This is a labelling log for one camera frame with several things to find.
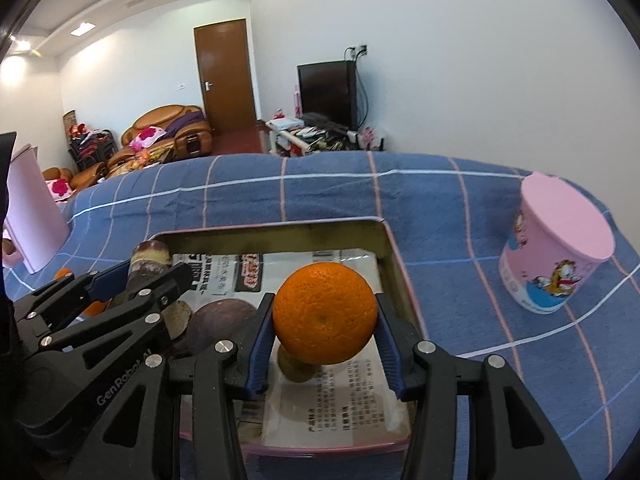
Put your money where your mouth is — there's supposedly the brown leather armchair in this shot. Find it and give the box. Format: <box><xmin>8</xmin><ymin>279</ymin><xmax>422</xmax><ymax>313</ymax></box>
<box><xmin>107</xmin><ymin>105</ymin><xmax>213</xmax><ymax>168</ymax></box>

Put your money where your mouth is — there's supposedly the printed paper liner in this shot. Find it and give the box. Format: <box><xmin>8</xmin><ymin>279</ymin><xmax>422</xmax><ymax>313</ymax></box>
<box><xmin>172</xmin><ymin>249</ymin><xmax>413</xmax><ymax>448</ymax></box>

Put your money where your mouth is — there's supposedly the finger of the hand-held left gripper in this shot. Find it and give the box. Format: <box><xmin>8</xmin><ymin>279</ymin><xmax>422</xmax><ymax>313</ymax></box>
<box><xmin>30</xmin><ymin>261</ymin><xmax>195</xmax><ymax>361</ymax></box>
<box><xmin>12</xmin><ymin>259</ymin><xmax>135</xmax><ymax>333</ymax></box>

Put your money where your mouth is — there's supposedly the large orange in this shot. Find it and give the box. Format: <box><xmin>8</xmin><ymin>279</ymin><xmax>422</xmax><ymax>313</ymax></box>
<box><xmin>271</xmin><ymin>261</ymin><xmax>379</xmax><ymax>366</ymax></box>

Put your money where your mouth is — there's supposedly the purple passion fruit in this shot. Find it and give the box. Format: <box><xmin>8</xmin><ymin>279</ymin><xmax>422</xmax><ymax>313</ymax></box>
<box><xmin>185</xmin><ymin>298</ymin><xmax>259</xmax><ymax>358</ymax></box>

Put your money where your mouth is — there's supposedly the brown wooden door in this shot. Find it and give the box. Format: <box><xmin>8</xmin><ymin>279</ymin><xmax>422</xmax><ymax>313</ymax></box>
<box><xmin>193</xmin><ymin>18</ymin><xmax>259</xmax><ymax>137</ymax></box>

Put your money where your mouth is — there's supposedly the pink electric kettle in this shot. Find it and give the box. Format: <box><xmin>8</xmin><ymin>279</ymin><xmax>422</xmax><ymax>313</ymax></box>
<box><xmin>2</xmin><ymin>144</ymin><xmax>70</xmax><ymax>275</ymax></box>

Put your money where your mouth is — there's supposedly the black power cable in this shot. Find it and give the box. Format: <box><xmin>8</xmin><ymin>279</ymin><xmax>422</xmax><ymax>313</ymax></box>
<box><xmin>344</xmin><ymin>47</ymin><xmax>372</xmax><ymax>131</ymax></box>

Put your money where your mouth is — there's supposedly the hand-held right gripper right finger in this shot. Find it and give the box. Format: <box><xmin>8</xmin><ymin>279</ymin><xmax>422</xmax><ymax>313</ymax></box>
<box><xmin>374</xmin><ymin>292</ymin><xmax>583</xmax><ymax>480</ymax></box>

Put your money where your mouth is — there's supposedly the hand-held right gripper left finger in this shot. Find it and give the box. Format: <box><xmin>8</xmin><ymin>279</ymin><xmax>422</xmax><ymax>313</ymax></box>
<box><xmin>70</xmin><ymin>292</ymin><xmax>276</xmax><ymax>480</ymax></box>

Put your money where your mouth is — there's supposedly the pink tin box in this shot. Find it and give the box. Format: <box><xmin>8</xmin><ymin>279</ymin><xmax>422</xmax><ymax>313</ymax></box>
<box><xmin>150</xmin><ymin>218</ymin><xmax>431</xmax><ymax>458</ymax></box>

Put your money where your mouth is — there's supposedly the dark rack with clothes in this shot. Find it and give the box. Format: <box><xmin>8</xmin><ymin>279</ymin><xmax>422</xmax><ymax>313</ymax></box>
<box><xmin>63</xmin><ymin>110</ymin><xmax>119</xmax><ymax>172</ymax></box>

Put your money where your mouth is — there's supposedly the black television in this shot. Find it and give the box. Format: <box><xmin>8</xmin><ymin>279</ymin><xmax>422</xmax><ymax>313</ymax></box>
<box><xmin>297</xmin><ymin>60</ymin><xmax>359</xmax><ymax>132</ymax></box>

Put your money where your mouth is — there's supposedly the pink cartoon cup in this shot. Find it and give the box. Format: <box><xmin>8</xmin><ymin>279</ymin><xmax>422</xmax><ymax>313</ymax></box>
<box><xmin>498</xmin><ymin>171</ymin><xmax>616</xmax><ymax>315</ymax></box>

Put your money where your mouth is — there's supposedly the white television stand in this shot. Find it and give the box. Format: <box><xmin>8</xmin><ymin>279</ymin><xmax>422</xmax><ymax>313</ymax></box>
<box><xmin>266</xmin><ymin>119</ymin><xmax>386</xmax><ymax>157</ymax></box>

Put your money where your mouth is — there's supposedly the brown leather sofa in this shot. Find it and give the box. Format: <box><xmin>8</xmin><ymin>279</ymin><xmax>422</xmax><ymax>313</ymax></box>
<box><xmin>42</xmin><ymin>162</ymin><xmax>110</xmax><ymax>193</ymax></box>

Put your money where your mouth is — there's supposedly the small olive round fruit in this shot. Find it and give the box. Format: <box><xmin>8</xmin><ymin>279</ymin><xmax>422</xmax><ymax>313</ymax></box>
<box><xmin>276</xmin><ymin>345</ymin><xmax>317</xmax><ymax>383</ymax></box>

